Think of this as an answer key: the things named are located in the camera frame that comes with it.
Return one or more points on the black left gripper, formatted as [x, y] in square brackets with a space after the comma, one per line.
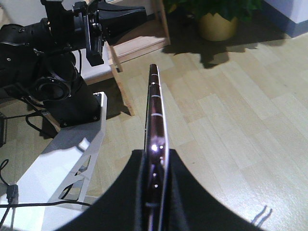
[84, 26]

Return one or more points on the black foldable phone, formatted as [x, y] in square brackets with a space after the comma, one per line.
[156, 148]

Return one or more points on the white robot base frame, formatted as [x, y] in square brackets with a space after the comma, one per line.
[70, 158]

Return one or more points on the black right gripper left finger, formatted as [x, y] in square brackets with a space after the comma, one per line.
[119, 208]

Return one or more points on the potted green plant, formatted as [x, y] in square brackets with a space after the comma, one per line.
[217, 19]

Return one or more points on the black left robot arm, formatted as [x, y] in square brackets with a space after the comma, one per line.
[37, 60]

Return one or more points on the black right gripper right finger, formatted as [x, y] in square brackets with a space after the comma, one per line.
[190, 207]

